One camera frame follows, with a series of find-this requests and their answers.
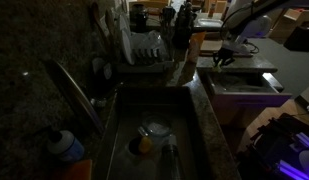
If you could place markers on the stainless steel sink basin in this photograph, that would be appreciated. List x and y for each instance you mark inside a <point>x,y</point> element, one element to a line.
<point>120,158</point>

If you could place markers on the yellow green sponge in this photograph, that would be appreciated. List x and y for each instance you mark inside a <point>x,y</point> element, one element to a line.
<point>218,69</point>

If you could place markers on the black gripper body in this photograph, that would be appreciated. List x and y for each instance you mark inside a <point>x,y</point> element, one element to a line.
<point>223,57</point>

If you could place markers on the yellow item in sink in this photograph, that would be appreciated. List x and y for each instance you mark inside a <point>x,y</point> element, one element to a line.
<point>145,145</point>

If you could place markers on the dark bottle in sink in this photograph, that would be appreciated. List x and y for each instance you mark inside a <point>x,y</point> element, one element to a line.
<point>170,169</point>

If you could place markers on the blue white soap bottle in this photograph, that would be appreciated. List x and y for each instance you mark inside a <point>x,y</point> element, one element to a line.
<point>65,146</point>

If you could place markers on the black knife block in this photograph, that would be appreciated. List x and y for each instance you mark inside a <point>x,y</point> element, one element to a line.
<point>184,25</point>

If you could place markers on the glass bowl in sink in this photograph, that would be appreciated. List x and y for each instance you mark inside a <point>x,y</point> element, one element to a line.
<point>156,126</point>

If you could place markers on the white dish rack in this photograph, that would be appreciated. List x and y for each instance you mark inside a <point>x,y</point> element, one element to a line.
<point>149,52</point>

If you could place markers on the large white plate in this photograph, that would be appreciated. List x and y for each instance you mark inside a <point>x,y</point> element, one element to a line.
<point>126,47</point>

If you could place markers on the orange sponge by sink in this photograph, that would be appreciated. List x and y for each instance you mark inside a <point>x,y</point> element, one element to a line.
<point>81,170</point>

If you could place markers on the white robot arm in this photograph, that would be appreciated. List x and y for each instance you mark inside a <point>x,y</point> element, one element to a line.
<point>245,19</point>

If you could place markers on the curved chrome faucet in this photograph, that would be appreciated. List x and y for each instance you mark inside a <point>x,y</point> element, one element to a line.
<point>75,97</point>

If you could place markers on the open white drawer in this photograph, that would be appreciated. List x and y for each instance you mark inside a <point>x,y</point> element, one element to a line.
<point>242,90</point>

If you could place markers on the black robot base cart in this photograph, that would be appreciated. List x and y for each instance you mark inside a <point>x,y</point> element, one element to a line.
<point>275,142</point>

